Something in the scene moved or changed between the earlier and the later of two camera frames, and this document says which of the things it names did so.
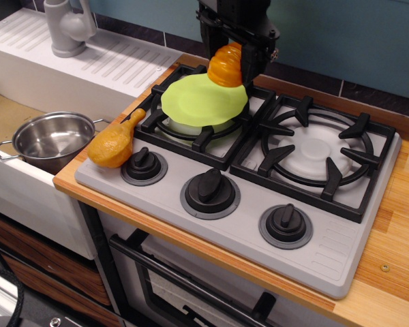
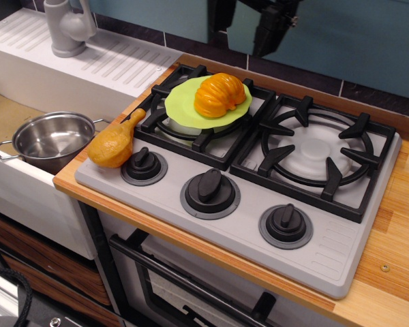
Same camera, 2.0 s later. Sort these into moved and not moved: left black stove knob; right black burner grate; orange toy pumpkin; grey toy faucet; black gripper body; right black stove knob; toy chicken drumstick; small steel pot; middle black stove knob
Moved: black gripper body; orange toy pumpkin
Not moved: toy chicken drumstick; middle black stove knob; small steel pot; right black burner grate; left black stove knob; grey toy faucet; right black stove knob
